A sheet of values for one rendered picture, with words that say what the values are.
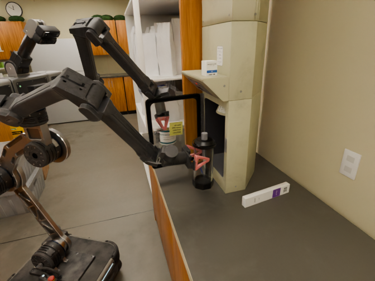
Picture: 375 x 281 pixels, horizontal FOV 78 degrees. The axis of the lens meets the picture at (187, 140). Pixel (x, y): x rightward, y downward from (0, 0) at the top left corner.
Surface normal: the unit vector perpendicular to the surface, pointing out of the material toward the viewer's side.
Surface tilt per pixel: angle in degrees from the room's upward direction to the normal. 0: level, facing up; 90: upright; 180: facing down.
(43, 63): 90
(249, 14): 90
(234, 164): 90
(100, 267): 0
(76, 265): 0
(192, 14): 90
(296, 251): 0
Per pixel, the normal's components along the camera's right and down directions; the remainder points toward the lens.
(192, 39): 0.29, 0.37
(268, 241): -0.04, -0.92
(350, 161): -0.96, 0.15
